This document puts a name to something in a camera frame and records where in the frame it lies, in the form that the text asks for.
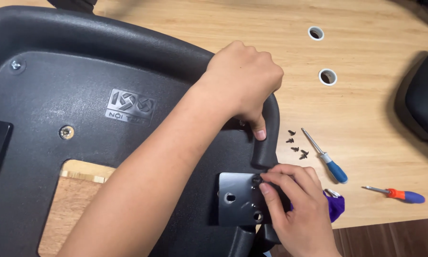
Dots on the person's left hand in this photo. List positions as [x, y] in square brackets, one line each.
[240, 80]

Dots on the black chair part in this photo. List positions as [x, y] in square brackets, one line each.
[73, 5]

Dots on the grey metal mounting plate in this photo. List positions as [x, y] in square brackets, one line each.
[239, 200]

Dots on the black plastic chair shell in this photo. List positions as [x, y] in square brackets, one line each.
[92, 171]

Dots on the person's right hand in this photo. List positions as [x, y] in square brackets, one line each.
[299, 214]

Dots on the purple cloth pouch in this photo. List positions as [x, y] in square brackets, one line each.
[335, 207]

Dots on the black chair cushion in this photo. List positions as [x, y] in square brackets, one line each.
[426, 100]

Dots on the orange and blue screwdriver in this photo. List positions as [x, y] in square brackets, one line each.
[403, 195]

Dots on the white loop on pouch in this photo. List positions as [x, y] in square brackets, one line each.
[332, 193]

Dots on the silver shell screw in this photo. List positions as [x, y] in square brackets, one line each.
[16, 65]
[66, 132]

